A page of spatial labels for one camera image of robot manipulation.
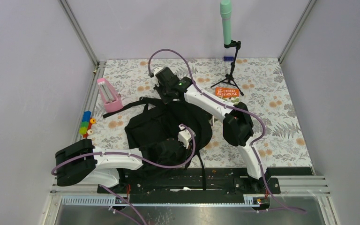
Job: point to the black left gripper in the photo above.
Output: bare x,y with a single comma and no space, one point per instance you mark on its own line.
186,153

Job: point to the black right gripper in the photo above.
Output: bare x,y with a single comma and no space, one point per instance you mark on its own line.
158,87

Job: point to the black student backpack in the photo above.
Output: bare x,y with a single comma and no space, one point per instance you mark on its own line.
159,122

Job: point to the orange treehouse book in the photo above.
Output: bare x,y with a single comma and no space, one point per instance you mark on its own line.
228,94

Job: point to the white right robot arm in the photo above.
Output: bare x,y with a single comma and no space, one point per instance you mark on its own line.
236,120

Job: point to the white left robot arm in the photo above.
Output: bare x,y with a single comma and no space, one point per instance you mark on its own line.
84,162

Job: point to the colourful toy blocks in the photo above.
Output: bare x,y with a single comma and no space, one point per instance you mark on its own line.
86,123

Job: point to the green microphone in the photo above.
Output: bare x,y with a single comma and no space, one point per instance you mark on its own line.
225,12

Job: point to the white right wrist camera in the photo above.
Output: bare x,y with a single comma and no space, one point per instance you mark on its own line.
156,70

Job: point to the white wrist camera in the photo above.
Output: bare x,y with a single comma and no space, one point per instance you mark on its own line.
185,135
156,70

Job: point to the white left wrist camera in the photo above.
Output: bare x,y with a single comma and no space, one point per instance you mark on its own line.
185,135

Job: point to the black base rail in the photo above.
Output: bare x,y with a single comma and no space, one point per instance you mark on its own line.
193,186

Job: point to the blue block at wall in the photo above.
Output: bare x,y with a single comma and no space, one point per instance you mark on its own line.
228,58

